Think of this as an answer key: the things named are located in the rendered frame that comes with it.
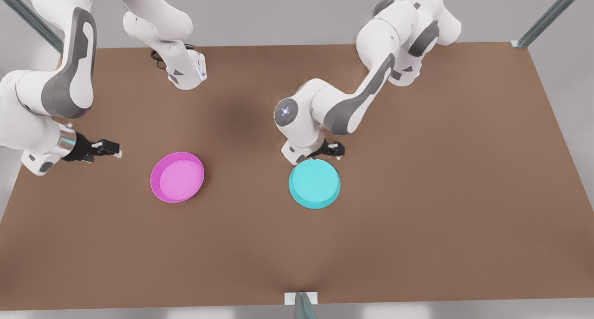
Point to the pink plate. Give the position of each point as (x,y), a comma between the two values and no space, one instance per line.
(178,179)

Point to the silver frame post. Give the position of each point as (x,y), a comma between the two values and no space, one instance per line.
(550,15)
(302,305)
(28,15)

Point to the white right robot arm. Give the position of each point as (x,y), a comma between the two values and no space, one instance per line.
(69,77)

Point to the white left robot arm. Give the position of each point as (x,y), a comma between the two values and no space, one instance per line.
(385,40)

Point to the blue plate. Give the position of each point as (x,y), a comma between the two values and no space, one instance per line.
(314,184)

